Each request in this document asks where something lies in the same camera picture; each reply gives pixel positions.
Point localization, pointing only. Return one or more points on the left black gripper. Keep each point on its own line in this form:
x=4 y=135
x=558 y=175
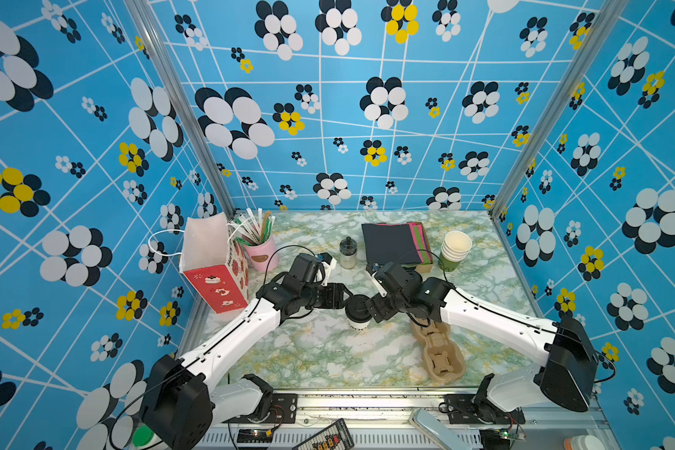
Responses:
x=336 y=298

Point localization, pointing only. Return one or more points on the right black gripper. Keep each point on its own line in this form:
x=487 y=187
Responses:
x=375 y=305

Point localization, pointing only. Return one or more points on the black plastic cup lid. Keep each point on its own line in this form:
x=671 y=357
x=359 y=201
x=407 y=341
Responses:
x=357 y=310

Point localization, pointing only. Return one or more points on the white paper coffee cup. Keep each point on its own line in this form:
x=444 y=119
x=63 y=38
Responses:
x=359 y=324

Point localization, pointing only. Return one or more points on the red white paper gift bag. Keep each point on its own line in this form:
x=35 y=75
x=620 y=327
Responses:
x=214 y=264

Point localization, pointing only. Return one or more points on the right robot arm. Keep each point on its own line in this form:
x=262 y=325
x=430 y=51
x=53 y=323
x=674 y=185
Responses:
x=564 y=361

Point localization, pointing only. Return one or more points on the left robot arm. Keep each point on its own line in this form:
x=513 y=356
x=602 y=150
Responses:
x=184 y=397

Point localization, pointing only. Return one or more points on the glass sugar shaker black lid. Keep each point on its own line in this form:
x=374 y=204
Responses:
x=348 y=253

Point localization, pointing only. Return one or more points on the stack of coloured napkins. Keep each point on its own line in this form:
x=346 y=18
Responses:
x=406 y=243

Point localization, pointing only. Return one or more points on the brown cardboard cup carrier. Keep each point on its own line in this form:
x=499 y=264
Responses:
x=442 y=357

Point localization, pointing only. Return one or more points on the pink straw holder cup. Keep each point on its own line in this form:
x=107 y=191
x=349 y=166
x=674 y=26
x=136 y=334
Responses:
x=262 y=256

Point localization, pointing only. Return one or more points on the stack of paper cups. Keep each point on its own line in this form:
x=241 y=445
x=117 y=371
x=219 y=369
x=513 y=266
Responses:
x=455 y=248

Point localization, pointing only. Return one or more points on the bundle of wrapped straws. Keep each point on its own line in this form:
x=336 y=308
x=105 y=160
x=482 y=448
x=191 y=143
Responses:
x=252 y=229

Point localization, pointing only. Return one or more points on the grey white handheld device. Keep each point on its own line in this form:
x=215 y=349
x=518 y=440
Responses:
x=436 y=431

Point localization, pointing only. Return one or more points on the green capped white bottle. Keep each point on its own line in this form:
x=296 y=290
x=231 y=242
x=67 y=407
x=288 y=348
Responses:
x=145 y=438

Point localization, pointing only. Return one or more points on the orange capped white container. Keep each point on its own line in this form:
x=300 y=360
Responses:
x=583 y=442

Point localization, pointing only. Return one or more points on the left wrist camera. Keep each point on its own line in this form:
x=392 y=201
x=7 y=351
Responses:
x=327 y=265

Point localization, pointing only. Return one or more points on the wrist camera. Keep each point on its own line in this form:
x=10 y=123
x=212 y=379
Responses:
x=376 y=282
x=327 y=265

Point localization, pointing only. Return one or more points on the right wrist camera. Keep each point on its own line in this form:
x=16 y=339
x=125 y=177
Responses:
x=376 y=282

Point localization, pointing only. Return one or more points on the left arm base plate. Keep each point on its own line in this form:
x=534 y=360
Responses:
x=277 y=408

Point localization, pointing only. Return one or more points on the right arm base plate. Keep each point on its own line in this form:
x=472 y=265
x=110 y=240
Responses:
x=463 y=409

